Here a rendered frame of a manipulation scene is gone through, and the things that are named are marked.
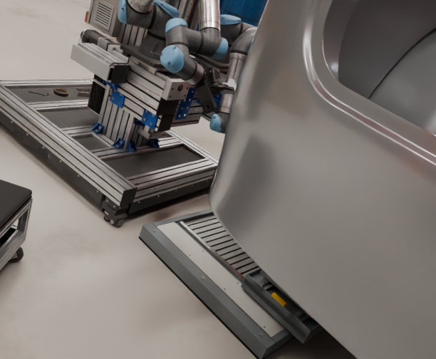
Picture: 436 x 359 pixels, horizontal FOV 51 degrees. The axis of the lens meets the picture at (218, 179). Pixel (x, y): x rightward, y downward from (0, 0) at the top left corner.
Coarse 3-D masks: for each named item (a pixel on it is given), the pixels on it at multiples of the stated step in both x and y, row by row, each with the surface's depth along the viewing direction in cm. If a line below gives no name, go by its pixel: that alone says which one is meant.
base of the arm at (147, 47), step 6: (150, 36) 201; (156, 36) 200; (144, 42) 203; (150, 42) 202; (156, 42) 201; (162, 42) 202; (138, 48) 208; (144, 48) 203; (150, 48) 202; (156, 48) 203; (162, 48) 203; (144, 54) 203; (150, 54) 202; (156, 54) 202
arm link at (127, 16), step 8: (120, 0) 191; (128, 0) 186; (136, 0) 185; (144, 0) 184; (152, 0) 187; (120, 8) 190; (128, 8) 188; (136, 8) 187; (144, 8) 188; (152, 8) 194; (120, 16) 191; (128, 16) 191; (136, 16) 191; (144, 16) 192; (136, 24) 196; (144, 24) 196
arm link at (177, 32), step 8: (168, 24) 151; (176, 24) 150; (184, 24) 151; (168, 32) 150; (176, 32) 149; (184, 32) 150; (192, 32) 152; (168, 40) 149; (176, 40) 148; (184, 40) 149; (192, 40) 151; (200, 40) 152; (192, 48) 153
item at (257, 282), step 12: (252, 276) 203; (252, 288) 198; (264, 288) 194; (276, 288) 201; (264, 300) 194; (276, 300) 190; (288, 300) 197; (276, 312) 191; (288, 312) 187; (300, 312) 187; (288, 324) 188; (300, 324) 184; (312, 324) 188; (300, 336) 184; (312, 336) 188
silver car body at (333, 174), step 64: (320, 0) 75; (384, 0) 112; (256, 64) 88; (320, 64) 75; (384, 64) 132; (256, 128) 87; (320, 128) 73; (384, 128) 66; (256, 192) 92; (320, 192) 76; (384, 192) 66; (256, 256) 97; (320, 256) 81; (384, 256) 69; (320, 320) 86; (384, 320) 74
